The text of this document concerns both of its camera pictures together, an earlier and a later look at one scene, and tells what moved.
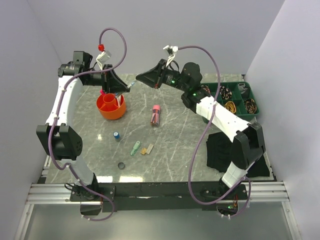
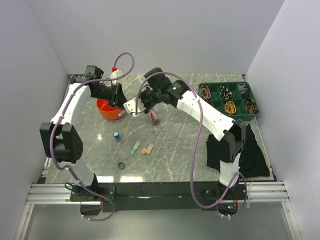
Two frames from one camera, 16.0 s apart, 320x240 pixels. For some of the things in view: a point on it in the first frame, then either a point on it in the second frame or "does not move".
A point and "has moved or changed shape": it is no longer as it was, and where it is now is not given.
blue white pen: x=120 y=93 has moved or changed shape
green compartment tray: x=238 y=97 does not move
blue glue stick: x=117 y=136 does not move
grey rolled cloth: x=241 y=87 does not move
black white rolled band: x=225 y=92 does not move
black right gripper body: x=171 y=78 -> x=150 y=98
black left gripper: x=112 y=84 -> x=118 y=97
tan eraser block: x=143 y=151 does not move
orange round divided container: x=107 y=105 does not move
